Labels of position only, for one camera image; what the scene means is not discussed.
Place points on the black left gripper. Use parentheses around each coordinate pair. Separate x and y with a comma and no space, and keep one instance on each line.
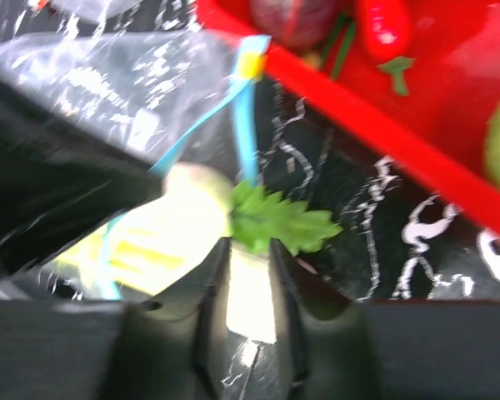
(58,183)

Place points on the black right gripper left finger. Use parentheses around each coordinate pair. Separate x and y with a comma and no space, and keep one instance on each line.
(171,346)

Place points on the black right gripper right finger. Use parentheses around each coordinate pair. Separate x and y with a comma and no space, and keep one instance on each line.
(329,347)

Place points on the blue zipper clear bag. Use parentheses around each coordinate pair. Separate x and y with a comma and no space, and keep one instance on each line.
(162,97)

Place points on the white toy radish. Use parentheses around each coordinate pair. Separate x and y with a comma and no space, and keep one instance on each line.
(200,205)

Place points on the purple toy onion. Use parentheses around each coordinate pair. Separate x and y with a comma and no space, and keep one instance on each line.
(298,25)

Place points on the red plastic bin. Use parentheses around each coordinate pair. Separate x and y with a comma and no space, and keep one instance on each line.
(437,132)

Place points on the red toy chili pepper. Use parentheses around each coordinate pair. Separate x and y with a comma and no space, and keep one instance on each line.
(386,29)

